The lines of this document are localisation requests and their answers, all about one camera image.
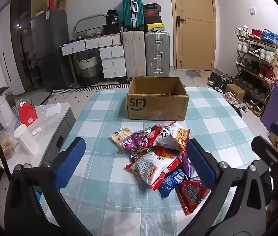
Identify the clear food container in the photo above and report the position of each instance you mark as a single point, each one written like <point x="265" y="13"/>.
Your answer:
<point x="7" y="143"/>

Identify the beige suitcase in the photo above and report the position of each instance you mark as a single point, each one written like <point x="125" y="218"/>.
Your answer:
<point x="134" y="54"/>

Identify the small brown cardboard box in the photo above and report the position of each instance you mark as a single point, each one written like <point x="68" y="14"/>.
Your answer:
<point x="234" y="93"/>

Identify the rows of shoes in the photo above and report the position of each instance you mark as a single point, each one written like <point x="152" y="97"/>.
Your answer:
<point x="264" y="54"/>

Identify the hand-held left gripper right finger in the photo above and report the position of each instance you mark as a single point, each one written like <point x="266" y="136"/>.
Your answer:
<point x="200" y="164"/>

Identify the white red snack packet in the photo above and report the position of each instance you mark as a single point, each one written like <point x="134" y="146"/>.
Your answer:
<point x="151" y="169"/>

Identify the blue snack packet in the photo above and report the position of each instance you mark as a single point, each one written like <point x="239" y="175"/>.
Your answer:
<point x="173" y="180"/>

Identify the black printed bag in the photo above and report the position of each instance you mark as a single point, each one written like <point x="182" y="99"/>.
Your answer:
<point x="112" y="17"/>

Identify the wooden door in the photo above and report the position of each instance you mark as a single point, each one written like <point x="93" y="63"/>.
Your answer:
<point x="198" y="41"/>

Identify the white dresser with drawers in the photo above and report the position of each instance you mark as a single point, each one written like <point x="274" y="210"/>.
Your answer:
<point x="112" y="61"/>

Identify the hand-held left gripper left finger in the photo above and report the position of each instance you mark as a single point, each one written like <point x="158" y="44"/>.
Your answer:
<point x="70" y="162"/>

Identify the dark glass cabinet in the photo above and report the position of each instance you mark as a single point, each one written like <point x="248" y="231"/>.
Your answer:
<point x="21" y="41"/>

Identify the yellow biscuit packet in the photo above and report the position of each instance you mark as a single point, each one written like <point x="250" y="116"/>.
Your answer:
<point x="120" y="135"/>

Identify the red dark chocolate packet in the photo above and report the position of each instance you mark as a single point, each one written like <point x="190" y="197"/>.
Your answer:
<point x="157" y="129"/>

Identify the oval mirror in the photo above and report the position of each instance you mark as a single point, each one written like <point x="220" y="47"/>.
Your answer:
<point x="90" y="22"/>

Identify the silver suitcase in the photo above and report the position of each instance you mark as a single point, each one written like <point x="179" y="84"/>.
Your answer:
<point x="157" y="54"/>

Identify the dark grey fridge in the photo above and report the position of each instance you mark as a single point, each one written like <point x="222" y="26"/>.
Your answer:
<point x="53" y="49"/>

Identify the red packet with blue print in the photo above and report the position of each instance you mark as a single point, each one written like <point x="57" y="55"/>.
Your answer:
<point x="193" y="196"/>

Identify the red gift box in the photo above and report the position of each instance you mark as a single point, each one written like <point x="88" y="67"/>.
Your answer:
<point x="28" y="115"/>

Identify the white paper sheet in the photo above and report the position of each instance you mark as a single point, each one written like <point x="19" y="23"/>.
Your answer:
<point x="52" y="110"/>

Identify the white cup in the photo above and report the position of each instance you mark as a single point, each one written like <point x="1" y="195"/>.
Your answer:
<point x="26" y="140"/>

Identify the red black shoe box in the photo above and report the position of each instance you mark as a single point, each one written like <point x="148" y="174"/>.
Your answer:
<point x="152" y="13"/>

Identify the black storage box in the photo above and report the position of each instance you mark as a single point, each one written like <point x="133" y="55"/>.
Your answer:
<point x="112" y="29"/>

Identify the white orange noodle snack packet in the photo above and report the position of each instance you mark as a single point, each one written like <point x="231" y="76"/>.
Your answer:
<point x="175" y="135"/>

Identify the white kettle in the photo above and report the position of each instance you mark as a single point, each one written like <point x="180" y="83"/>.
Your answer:
<point x="4" y="110"/>

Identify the teal suitcase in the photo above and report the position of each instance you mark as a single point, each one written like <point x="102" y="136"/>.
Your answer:
<point x="132" y="8"/>

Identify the white marble side table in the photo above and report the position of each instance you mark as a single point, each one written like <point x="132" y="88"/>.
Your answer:
<point x="53" y="127"/>

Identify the plain black shoe box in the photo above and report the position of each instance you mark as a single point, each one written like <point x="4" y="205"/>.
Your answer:
<point x="153" y="20"/>

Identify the woven laundry basket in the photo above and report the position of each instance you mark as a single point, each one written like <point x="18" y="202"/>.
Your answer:
<point x="88" y="71"/>

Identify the purple bag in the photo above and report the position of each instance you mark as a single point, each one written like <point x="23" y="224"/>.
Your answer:
<point x="276" y="103"/>

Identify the blue checked tablecloth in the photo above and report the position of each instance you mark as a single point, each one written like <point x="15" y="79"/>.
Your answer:
<point x="104" y="118"/>

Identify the brown paper bag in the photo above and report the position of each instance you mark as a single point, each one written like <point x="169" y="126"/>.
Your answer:
<point x="61" y="2"/>

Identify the wooden shoe rack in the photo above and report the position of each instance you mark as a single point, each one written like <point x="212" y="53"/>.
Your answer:
<point x="276" y="61"/>

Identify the pile of floor shoes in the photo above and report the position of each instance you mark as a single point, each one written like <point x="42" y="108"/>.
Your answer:
<point x="217" y="81"/>

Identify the red orange snack packet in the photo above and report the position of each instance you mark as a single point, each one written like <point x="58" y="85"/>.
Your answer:
<point x="167" y="153"/>

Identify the red paper bag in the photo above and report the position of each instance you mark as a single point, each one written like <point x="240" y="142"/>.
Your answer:
<point x="52" y="2"/>

